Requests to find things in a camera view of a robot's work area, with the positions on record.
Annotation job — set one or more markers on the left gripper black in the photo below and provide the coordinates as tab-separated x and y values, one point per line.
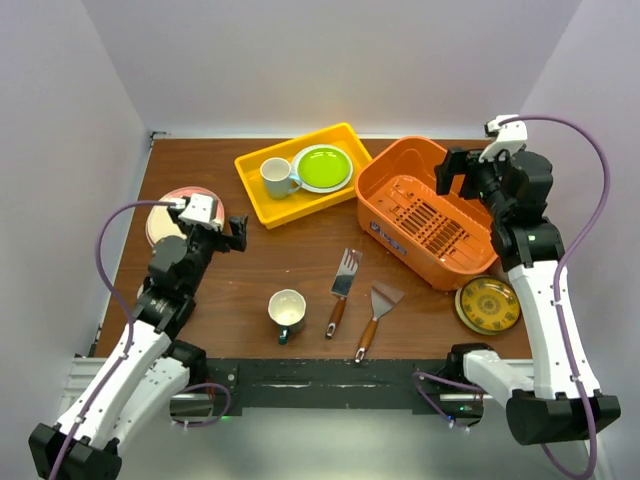
237	237

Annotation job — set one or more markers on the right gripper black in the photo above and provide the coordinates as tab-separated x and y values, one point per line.
462	161

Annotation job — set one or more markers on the pink and cream plate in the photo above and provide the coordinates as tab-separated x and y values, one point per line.
159	224

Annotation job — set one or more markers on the yellow patterned plate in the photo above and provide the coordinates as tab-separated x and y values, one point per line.
487	305

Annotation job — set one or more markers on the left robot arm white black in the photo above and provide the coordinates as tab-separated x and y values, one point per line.
148	366

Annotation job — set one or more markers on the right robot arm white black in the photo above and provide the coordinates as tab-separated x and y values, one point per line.
562	401

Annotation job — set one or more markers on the orange plastic dish bin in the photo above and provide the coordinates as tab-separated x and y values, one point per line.
443	239

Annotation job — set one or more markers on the yellow plastic tray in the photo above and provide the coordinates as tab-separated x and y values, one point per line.
276	212

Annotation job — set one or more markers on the light blue mug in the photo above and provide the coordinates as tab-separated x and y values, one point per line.
279	179

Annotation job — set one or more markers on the white scalloped plate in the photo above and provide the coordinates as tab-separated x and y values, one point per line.
321	190

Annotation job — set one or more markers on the lime green plate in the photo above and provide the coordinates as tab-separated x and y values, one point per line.
323	167

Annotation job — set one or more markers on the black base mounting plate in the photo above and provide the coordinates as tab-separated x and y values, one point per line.
337	384

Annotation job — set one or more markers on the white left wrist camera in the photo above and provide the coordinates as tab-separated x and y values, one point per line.
198	209

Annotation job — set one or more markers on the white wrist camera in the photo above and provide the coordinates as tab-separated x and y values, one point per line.
509	134
198	209

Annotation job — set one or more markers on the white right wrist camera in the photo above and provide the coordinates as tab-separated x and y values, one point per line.
509	134

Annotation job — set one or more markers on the white cup green handle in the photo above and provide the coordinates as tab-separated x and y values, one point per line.
287	309

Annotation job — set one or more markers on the slotted spatula wooden handle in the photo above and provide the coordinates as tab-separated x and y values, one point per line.
341	287

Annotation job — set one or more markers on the solid spatula wooden handle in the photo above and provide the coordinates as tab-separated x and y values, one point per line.
384	298

